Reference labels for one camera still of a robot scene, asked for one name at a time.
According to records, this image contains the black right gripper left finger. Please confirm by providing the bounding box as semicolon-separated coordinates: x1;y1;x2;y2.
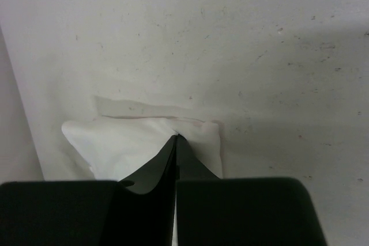
1;136;176;245

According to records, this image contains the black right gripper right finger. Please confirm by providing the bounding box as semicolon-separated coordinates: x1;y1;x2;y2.
176;136;326;245

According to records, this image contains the white tank top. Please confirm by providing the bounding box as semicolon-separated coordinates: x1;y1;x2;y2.
62;114;223;245

